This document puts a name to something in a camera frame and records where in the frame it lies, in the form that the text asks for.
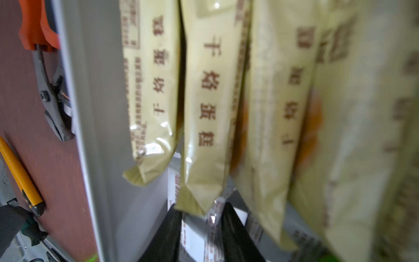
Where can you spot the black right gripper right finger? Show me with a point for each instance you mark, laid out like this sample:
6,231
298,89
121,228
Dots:
237,244

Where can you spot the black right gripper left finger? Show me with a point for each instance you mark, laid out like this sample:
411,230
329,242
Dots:
165,245

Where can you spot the grey storage box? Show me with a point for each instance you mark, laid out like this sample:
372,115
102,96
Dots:
125,217

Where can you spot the pale yellow cookie packet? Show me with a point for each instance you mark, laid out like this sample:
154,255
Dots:
216,35
366,78
151,40
284,40

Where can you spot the orange handled groove pliers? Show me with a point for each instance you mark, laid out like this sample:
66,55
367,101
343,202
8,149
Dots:
39,34

